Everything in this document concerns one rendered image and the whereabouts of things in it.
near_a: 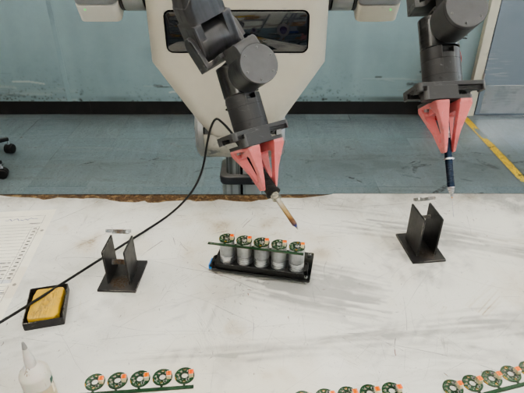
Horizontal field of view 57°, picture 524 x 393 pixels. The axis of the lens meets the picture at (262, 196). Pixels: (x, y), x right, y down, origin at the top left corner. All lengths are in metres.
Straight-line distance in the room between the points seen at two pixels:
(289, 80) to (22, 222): 0.61
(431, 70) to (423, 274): 0.32
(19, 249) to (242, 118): 0.46
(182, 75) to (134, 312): 0.54
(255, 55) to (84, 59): 2.87
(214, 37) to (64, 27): 2.78
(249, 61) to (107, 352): 0.44
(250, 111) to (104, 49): 2.75
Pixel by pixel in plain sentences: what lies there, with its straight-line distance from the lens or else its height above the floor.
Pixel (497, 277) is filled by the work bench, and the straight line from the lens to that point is 0.87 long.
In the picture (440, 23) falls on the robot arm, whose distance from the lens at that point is 0.74.
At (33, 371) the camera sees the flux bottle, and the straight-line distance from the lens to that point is 0.64.
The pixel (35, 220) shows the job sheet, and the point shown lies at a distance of 1.01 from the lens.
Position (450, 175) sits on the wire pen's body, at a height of 0.92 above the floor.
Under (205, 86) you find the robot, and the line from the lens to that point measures 1.08.
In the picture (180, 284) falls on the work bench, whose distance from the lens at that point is 0.79.
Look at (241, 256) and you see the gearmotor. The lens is 0.77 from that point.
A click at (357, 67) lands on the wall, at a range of 3.39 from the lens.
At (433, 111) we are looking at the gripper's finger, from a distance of 0.76.
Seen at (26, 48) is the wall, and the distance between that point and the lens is 3.64.
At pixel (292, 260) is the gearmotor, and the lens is 0.75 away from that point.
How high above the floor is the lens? 1.27
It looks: 31 degrees down
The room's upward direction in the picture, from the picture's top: straight up
